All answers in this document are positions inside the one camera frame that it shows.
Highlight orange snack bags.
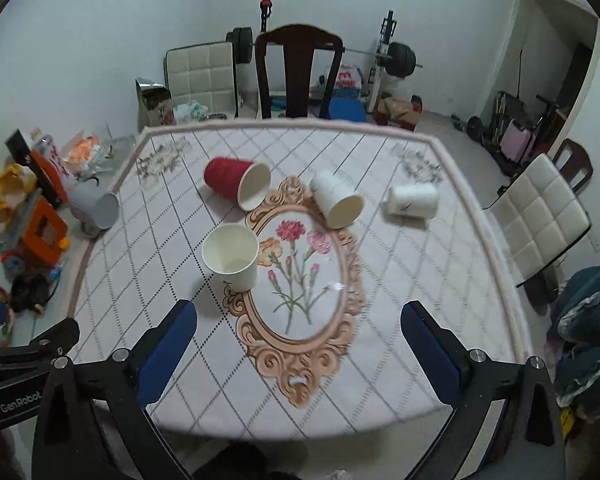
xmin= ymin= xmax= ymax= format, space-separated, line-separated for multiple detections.
xmin=61 ymin=131 xmax=104 ymax=167

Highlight white barbell rack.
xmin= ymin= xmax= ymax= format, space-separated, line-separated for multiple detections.
xmin=369 ymin=10 xmax=400 ymax=114

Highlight white door frame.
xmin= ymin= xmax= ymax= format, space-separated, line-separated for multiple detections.
xmin=477 ymin=0 xmax=600 ymax=161

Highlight pink suitcase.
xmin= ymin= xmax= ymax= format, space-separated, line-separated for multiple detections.
xmin=500 ymin=122 xmax=534 ymax=163

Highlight red white plastic bag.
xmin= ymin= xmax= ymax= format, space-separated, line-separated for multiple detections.
xmin=325 ymin=63 xmax=364 ymax=92

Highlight black orange box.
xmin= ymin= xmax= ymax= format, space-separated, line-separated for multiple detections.
xmin=5 ymin=130 xmax=67 ymax=209

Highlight grey plastic cup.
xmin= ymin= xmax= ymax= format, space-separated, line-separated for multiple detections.
xmin=69 ymin=182 xmax=121 ymax=231

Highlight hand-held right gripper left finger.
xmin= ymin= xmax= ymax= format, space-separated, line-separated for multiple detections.
xmin=31 ymin=300 xmax=197 ymax=480

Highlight white padded chair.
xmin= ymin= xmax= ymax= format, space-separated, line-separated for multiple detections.
xmin=481 ymin=153 xmax=593 ymax=303
xmin=164 ymin=41 xmax=241 ymax=120

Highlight black dumbbell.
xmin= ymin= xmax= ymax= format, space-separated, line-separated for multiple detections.
xmin=452 ymin=115 xmax=488 ymax=142

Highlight brown cardboard packages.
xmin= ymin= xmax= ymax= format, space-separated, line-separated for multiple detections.
xmin=377 ymin=95 xmax=424 ymax=132

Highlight blue plastic stool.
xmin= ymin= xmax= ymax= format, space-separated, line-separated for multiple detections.
xmin=329 ymin=97 xmax=368 ymax=124

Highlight white paper cup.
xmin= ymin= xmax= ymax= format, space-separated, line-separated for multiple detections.
xmin=201 ymin=224 xmax=260 ymax=292
xmin=383 ymin=182 xmax=440 ymax=219
xmin=309 ymin=170 xmax=366 ymax=229

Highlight dark wooden chair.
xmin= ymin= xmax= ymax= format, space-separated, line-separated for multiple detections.
xmin=551 ymin=138 xmax=594 ymax=193
xmin=254 ymin=24 xmax=345 ymax=122

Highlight open cardboard box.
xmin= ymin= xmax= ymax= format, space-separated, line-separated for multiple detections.
xmin=135 ymin=78 xmax=177 ymax=128

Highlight yellow plastic bag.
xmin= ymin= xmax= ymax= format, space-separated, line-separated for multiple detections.
xmin=0 ymin=162 xmax=39 ymax=226

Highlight red paper cup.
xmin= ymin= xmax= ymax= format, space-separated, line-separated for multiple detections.
xmin=203 ymin=156 xmax=272 ymax=212

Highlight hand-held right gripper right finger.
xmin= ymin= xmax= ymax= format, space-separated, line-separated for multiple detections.
xmin=401 ymin=301 xmax=567 ymax=480

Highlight orange toy house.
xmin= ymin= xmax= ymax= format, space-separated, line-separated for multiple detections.
xmin=0 ymin=195 xmax=72 ymax=271

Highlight black barbell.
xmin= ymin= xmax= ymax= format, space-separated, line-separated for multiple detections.
xmin=225 ymin=27 xmax=424 ymax=79

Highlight white green plastic bag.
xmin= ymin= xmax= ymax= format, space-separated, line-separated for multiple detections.
xmin=174 ymin=101 xmax=211 ymax=123

